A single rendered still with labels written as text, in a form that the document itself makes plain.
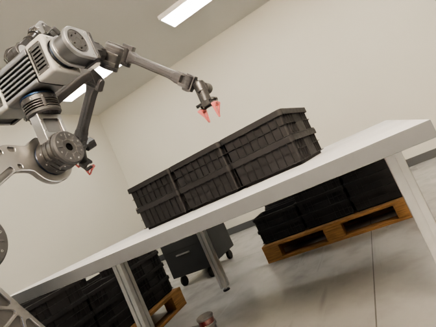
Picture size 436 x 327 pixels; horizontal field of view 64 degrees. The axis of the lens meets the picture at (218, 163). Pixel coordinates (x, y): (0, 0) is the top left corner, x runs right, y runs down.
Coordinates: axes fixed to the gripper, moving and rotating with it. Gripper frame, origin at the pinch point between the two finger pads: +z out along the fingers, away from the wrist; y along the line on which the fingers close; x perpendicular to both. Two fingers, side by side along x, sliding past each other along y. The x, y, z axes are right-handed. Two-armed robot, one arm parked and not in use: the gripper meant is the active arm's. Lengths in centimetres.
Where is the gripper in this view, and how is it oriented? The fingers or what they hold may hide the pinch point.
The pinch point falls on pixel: (213, 118)
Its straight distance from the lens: 173.4
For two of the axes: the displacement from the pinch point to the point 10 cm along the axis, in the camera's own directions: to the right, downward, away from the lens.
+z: 4.1, 9.1, -0.5
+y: -8.0, 3.9, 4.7
